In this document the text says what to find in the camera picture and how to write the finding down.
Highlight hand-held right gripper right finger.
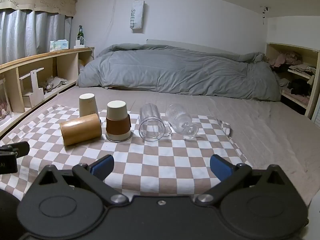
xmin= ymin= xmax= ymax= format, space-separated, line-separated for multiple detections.
xmin=195 ymin=154 xmax=288 ymax=207

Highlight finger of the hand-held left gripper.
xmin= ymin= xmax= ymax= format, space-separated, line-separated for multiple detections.
xmin=0 ymin=141 xmax=30 ymax=158

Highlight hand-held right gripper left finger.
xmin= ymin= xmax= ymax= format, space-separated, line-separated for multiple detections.
xmin=37 ymin=154 xmax=129 ymax=207

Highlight wooden cup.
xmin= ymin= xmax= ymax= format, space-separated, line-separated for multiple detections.
xmin=59 ymin=113 xmax=102 ymax=147

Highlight cream cup with brown sleeve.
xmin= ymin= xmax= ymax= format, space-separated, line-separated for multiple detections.
xmin=105 ymin=100 xmax=132 ymax=143

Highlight plain cream cup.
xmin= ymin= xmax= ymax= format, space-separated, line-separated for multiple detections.
xmin=79 ymin=93 xmax=99 ymax=117

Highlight clear storage bag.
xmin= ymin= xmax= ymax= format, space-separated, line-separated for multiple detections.
xmin=0 ymin=79 xmax=13 ymax=125

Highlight brown white checkered cloth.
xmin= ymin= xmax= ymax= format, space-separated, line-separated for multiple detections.
xmin=0 ymin=104 xmax=253 ymax=202

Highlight small wooden stand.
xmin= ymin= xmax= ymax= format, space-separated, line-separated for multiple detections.
xmin=19 ymin=67 xmax=46 ymax=108

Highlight ribbed clear glass goblet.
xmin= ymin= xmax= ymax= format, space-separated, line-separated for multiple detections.
xmin=165 ymin=104 xmax=199 ymax=140

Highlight clear glass tumbler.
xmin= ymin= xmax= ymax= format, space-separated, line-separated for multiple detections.
xmin=139 ymin=103 xmax=166 ymax=142

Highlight beige crumpled clothes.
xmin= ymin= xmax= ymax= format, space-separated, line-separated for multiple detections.
xmin=41 ymin=76 xmax=69 ymax=91

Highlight pink folded garment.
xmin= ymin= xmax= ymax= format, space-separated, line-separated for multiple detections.
xmin=282 ymin=90 xmax=311 ymax=103

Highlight grey duvet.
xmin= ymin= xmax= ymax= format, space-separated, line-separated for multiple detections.
xmin=76 ymin=43 xmax=282 ymax=102

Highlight long wooden bedside shelf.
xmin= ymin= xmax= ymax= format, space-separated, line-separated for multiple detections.
xmin=0 ymin=46 xmax=95 ymax=132

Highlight white board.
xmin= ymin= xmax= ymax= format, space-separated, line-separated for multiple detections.
xmin=311 ymin=104 xmax=320 ymax=128

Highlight tissue pack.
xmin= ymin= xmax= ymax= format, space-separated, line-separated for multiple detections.
xmin=50 ymin=39 xmax=69 ymax=52

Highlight black garment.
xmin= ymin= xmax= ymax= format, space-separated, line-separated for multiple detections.
xmin=287 ymin=79 xmax=313 ymax=97

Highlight grey curtain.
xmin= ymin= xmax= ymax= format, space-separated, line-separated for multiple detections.
xmin=0 ymin=9 xmax=73 ymax=65

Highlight wooden clothes shelf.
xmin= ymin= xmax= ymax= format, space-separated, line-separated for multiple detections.
xmin=265 ymin=42 xmax=320 ymax=117

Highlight pink clothes pile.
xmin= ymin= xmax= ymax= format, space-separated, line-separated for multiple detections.
xmin=269 ymin=52 xmax=303 ymax=68

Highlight beige folded clothes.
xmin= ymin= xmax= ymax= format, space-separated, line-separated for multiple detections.
xmin=287 ymin=64 xmax=317 ymax=75

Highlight white hanging bag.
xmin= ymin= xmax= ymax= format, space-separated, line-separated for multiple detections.
xmin=130 ymin=0 xmax=146 ymax=33

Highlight white cable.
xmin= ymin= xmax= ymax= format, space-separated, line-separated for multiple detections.
xmin=85 ymin=0 xmax=117 ymax=44

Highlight black wall clip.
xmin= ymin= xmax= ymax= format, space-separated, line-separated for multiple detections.
xmin=260 ymin=5 xmax=271 ymax=26

